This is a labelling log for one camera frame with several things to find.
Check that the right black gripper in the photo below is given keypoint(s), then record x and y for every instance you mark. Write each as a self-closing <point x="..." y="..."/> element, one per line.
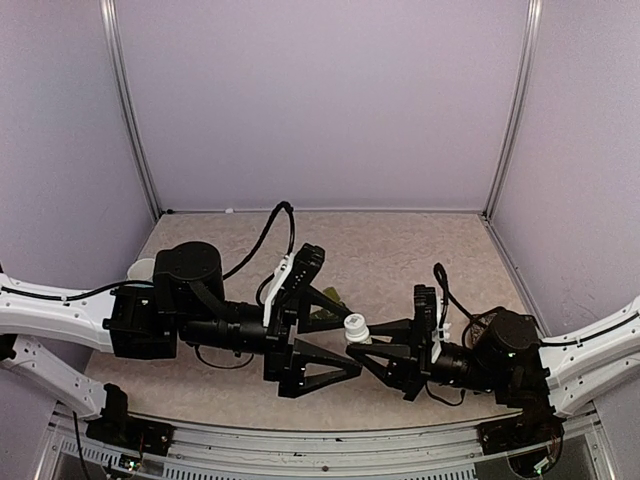
<point x="411" y="366"/>

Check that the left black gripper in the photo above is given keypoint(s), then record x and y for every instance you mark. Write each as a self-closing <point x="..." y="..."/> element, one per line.
<point x="285" y="366"/>

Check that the green weekly pill organizer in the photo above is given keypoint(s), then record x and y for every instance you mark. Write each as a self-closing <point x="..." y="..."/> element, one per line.
<point x="328" y="305"/>

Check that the white pill bottle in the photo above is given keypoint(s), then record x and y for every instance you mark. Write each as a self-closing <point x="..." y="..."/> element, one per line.
<point x="362" y="337"/>

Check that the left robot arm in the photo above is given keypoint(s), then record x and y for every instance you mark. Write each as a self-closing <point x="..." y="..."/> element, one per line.
<point x="183" y="302"/>

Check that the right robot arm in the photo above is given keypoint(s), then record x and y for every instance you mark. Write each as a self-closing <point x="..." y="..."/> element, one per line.
<point x="552" y="376"/>

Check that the black floral square plate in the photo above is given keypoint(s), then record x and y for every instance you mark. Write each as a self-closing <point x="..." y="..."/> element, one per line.
<point x="476" y="327"/>

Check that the light blue mug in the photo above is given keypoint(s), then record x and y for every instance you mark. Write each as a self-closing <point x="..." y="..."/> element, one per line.
<point x="141" y="270"/>

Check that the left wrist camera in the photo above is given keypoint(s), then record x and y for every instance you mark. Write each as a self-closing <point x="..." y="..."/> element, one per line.
<point x="292" y="279"/>

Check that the front aluminium rail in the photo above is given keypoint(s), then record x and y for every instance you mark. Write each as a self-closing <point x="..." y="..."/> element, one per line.
<point x="198" y="451"/>

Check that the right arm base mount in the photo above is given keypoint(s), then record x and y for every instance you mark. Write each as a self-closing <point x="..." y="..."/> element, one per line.
<point x="520" y="431"/>

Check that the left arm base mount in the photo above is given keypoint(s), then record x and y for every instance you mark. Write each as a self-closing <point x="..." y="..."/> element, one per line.
<point x="133" y="433"/>

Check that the right aluminium frame post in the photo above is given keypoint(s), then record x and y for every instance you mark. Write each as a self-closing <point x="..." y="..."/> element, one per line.
<point x="517" y="107"/>

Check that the aluminium frame post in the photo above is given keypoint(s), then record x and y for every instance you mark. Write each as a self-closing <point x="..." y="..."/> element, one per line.
<point x="109" y="17"/>
<point x="517" y="107"/>

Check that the left aluminium frame post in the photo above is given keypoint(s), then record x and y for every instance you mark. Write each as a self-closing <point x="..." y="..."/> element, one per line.
<point x="109" y="17"/>

